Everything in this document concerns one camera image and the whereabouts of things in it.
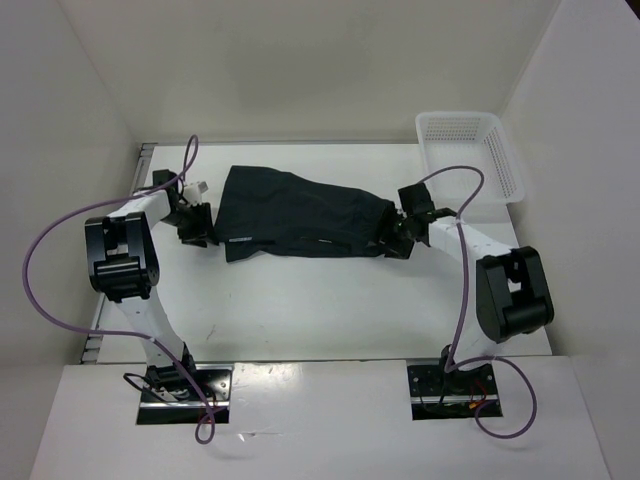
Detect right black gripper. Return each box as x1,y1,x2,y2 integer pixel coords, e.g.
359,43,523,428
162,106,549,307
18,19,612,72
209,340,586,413
365,203,416,260

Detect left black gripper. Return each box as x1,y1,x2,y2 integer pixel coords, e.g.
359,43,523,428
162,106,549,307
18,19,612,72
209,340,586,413
160,201,219,248

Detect dark navy shorts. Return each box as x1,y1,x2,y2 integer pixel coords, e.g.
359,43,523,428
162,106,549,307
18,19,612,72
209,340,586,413
214,165,396,263

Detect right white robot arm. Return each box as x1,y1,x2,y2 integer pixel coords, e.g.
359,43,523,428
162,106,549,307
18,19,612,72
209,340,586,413
379,184,554,393

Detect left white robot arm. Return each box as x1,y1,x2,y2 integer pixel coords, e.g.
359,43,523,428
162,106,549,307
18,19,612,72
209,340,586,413
84,169,218,400

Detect white plastic basket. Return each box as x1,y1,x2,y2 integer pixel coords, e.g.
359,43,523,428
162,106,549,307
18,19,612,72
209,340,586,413
415,111,525,205

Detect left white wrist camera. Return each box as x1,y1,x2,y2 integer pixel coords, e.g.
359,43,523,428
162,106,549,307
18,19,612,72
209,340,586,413
182,181,208,205

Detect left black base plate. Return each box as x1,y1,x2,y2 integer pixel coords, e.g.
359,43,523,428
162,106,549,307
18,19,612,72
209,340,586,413
125,364,233,426

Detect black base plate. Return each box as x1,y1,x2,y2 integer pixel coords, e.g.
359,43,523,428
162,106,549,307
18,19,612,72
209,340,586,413
407,360,503,421
125,364,233,426

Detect aluminium table edge rail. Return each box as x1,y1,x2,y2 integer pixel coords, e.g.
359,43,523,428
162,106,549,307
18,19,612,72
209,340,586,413
81,142,157,363

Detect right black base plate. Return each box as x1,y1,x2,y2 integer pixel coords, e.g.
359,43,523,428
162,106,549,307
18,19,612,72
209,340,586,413
407,360,503,421

